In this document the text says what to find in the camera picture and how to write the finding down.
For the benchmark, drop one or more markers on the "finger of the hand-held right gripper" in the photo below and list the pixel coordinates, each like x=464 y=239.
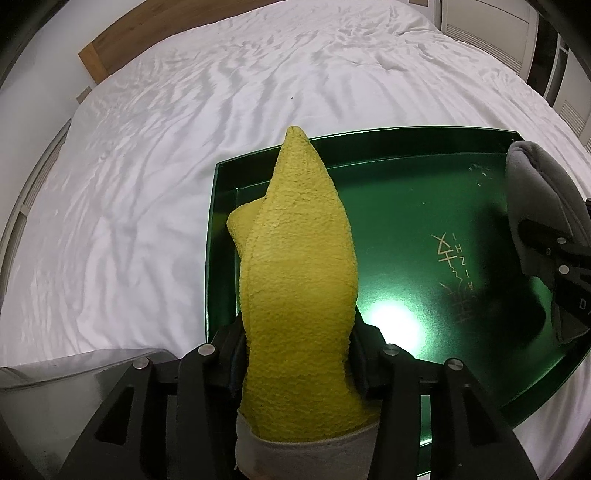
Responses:
x=558 y=251

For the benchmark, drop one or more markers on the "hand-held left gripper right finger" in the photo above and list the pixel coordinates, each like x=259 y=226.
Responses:
x=369 y=364

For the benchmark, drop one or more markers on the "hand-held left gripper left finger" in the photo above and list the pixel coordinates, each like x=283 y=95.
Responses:
x=221 y=364

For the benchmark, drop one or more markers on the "grey fabric eye mask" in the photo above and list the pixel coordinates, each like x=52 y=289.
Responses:
x=531 y=194

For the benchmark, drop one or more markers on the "yellow towel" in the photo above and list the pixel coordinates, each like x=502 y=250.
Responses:
x=295 y=277

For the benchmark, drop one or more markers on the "green metal tray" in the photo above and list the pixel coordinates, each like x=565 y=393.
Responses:
x=415 y=207

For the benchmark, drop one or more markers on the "white panelled wardrobe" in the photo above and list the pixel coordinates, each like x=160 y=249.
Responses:
x=498 y=32

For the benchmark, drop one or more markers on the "wooden headboard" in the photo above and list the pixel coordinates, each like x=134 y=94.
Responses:
x=120 y=41

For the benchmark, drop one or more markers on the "tan wall switch plate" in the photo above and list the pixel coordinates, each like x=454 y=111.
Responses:
x=83 y=95

